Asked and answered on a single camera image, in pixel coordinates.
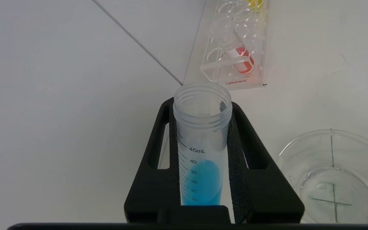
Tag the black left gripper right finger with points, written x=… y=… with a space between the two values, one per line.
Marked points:
x=267 y=198

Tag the test tube with red pigment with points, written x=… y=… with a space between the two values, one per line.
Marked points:
x=243 y=60

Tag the clear glass beaker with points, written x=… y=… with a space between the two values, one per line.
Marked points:
x=337 y=185

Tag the clear acrylic test tube rack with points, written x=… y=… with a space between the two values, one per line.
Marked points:
x=235 y=38

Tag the test tube with yellow pigment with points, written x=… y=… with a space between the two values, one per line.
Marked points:
x=256 y=3

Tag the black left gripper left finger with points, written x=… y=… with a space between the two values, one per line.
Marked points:
x=145 y=191

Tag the test tube with blue pigment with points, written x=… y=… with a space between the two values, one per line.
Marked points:
x=201 y=143

